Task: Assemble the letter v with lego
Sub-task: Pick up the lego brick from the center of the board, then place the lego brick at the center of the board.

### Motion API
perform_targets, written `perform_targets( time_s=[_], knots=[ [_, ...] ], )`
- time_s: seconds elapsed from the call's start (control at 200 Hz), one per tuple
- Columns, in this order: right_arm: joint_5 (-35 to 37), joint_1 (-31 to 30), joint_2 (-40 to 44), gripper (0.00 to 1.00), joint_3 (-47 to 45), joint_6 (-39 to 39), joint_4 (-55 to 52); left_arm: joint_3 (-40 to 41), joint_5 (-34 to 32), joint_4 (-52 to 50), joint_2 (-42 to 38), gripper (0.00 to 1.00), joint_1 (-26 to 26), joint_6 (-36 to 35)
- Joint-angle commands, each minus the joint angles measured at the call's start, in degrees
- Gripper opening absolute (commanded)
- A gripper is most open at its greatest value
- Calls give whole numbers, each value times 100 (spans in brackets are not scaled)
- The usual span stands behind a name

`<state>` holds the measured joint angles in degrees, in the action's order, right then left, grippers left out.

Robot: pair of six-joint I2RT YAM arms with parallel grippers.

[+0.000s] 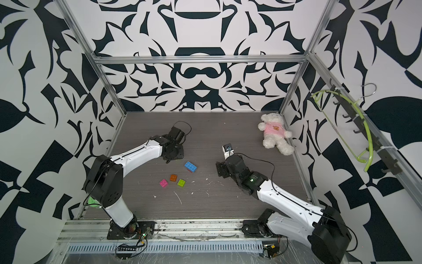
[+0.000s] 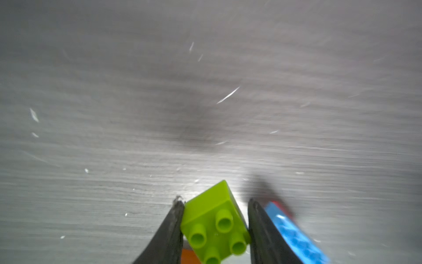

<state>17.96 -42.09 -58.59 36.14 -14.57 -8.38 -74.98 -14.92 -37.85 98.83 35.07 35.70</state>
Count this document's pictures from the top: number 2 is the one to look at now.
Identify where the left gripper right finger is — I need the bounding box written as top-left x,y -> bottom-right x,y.
247,198 -> 303,264

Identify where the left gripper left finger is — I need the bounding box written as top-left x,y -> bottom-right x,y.
133,200 -> 185,264

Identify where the blue long lego brick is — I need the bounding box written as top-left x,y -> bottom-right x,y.
265,202 -> 330,264

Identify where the red lego brick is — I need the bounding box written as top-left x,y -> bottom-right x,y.
272,201 -> 294,220

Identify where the orange lego brick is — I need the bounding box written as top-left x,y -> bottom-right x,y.
180,249 -> 201,264

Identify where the lime green lego brick near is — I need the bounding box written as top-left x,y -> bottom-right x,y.
180,180 -> 251,264

